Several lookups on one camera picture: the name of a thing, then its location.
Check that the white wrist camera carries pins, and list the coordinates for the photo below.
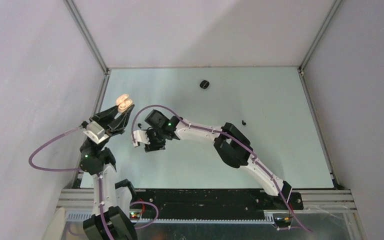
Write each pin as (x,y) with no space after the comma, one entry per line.
(95,132)
(140,137)

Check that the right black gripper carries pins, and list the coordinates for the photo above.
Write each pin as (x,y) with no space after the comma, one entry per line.
(154,146)

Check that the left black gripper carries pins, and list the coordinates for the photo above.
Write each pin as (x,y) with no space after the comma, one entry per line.
(113,126)

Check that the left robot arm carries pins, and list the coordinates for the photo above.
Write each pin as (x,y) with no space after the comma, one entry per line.
(111,204)

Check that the black earbud charging case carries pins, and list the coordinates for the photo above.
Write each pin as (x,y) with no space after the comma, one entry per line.
(204,84)

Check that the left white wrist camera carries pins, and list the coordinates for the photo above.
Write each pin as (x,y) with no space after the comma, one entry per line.
(95,132)

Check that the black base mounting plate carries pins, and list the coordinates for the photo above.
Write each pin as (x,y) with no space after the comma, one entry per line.
(211,204)

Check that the left aluminium frame post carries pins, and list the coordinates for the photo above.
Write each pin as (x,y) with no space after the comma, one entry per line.
(86,34)

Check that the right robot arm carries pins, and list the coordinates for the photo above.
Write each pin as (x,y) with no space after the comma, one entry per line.
(229,142)

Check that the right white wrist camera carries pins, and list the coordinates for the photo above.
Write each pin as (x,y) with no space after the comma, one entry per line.
(140,137)

